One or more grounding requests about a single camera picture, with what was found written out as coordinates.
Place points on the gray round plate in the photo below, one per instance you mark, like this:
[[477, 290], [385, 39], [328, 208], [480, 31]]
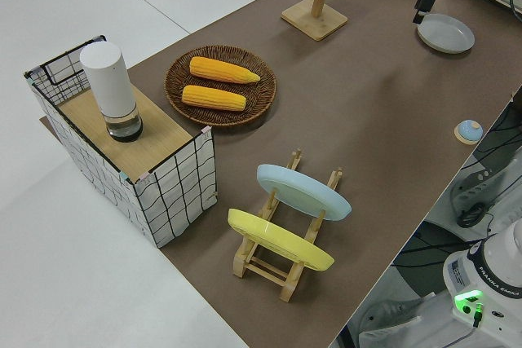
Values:
[[444, 34]]

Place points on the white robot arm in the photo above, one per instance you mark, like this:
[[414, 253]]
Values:
[[497, 266]]

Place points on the light blue plate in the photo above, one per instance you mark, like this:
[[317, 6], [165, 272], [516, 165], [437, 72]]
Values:
[[302, 193]]

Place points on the yellow plate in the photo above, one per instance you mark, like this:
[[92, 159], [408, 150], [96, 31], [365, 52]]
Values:
[[277, 238]]

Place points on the wooden plate rack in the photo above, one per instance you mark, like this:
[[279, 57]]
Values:
[[291, 283]]

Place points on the brown table mat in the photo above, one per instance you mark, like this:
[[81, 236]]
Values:
[[367, 120]]

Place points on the yellow corn cob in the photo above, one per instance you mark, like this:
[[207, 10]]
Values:
[[220, 69], [212, 97]]

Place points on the brown wicker basket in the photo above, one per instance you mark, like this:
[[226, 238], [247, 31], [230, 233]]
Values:
[[173, 87]]

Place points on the wooden board lid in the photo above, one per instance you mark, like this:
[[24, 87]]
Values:
[[155, 140]]

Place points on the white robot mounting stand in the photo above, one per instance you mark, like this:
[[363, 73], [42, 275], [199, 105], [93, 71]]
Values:
[[387, 319]]

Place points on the white cylinder glass base bottle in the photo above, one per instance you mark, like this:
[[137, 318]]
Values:
[[108, 79]]

